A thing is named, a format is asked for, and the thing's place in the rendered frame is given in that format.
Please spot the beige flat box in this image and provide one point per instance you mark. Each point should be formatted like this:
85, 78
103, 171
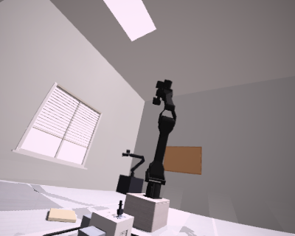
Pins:
62, 215

